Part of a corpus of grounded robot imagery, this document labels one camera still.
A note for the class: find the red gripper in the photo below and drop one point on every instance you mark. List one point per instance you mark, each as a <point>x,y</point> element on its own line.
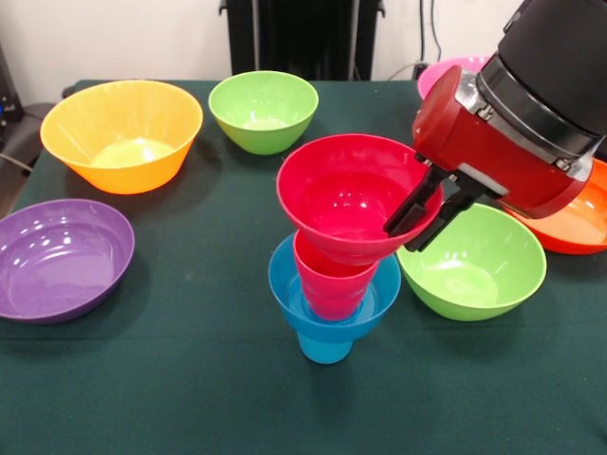
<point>493,147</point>

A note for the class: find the red bowl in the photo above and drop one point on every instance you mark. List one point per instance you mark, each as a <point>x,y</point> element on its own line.
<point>332,189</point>

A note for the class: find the red cup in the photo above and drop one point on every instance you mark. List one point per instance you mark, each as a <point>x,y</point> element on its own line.
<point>332,289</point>

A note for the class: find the pink bowl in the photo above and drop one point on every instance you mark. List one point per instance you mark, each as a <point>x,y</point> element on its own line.
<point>436,76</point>

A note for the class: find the blue bowl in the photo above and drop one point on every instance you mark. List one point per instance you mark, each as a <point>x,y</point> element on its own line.
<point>294,303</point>

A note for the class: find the blue cup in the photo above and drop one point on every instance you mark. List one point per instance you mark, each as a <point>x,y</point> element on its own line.
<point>325,351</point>

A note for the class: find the purple bowl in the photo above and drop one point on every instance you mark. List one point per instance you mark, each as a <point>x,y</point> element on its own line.
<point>57,265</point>

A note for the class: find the green bowl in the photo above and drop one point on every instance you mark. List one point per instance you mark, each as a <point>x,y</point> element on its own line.
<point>474,275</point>
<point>263,102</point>

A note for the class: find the orange bowl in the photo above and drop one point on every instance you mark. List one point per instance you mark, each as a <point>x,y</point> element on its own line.
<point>574,223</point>

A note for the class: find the dark green tablecloth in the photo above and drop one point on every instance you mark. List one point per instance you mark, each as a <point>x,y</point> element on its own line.
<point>189,403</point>

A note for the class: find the yellow bowl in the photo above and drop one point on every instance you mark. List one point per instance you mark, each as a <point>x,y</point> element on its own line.
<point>118,114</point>

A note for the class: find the black office chair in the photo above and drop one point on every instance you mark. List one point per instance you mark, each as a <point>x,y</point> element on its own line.
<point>28,128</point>

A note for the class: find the black computer box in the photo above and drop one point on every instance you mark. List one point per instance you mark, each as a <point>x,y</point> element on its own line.
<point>9,95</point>

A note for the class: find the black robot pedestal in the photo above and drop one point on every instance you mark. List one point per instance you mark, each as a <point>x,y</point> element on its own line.
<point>303,38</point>

